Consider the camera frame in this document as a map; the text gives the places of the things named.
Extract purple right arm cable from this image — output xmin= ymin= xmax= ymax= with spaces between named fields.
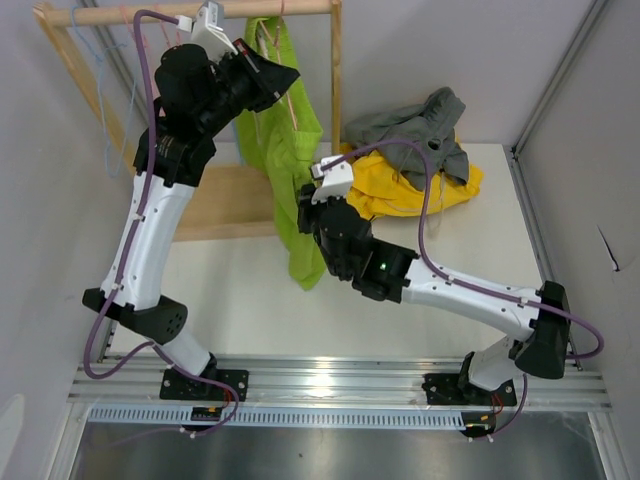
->
xmin=322 ymin=138 xmax=606 ymax=444

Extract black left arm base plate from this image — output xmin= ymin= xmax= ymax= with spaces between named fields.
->
xmin=159 ymin=369 xmax=250 ymax=402

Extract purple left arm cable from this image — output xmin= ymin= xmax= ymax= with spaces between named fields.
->
xmin=82 ymin=10 xmax=241 ymax=444

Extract pink hanger of green shorts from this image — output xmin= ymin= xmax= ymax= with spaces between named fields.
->
xmin=259 ymin=0 xmax=298 ymax=131

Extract pink hanger of yellow shorts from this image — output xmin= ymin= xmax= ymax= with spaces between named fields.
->
xmin=154 ymin=3 xmax=172 ymax=49

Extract yellow shorts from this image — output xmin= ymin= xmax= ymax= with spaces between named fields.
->
xmin=347 ymin=150 xmax=484 ymax=221

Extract aluminium mounting rail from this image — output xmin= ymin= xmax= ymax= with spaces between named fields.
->
xmin=68 ymin=354 xmax=612 ymax=412

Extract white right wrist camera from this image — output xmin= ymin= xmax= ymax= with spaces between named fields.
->
xmin=310 ymin=155 xmax=354 ymax=204

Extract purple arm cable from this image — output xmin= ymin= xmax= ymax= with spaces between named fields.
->
xmin=82 ymin=10 xmax=241 ymax=444
xmin=322 ymin=138 xmax=606 ymax=444

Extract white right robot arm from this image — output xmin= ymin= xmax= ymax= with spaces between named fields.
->
xmin=298 ymin=184 xmax=569 ymax=404

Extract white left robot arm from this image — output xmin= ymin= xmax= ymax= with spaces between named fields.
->
xmin=83 ymin=39 xmax=299 ymax=400

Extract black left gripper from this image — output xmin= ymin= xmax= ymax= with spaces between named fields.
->
xmin=197 ymin=37 xmax=299 ymax=137

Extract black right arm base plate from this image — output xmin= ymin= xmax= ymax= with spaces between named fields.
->
xmin=422 ymin=373 xmax=517 ymax=407

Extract light grey shorts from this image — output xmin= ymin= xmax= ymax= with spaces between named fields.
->
xmin=344 ymin=87 xmax=470 ymax=191

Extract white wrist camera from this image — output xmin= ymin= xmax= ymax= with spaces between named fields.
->
xmin=310 ymin=155 xmax=354 ymax=204
xmin=176 ymin=1 xmax=238 ymax=62

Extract wooden clothes rack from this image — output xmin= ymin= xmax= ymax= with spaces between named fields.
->
xmin=33 ymin=1 xmax=342 ymax=241

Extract blue hanger of grey shorts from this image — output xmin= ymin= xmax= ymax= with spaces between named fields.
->
xmin=232 ymin=120 xmax=247 ymax=166

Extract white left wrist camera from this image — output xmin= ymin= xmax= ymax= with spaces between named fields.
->
xmin=176 ymin=1 xmax=238 ymax=62

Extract slotted white cable duct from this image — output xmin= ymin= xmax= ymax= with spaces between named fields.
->
xmin=87 ymin=404 xmax=465 ymax=431

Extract lime green shorts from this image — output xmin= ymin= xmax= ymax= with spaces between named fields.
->
xmin=234 ymin=16 xmax=329 ymax=291

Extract pink hanger of olive shorts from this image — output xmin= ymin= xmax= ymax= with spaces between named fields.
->
xmin=119 ymin=5 xmax=130 ymax=26

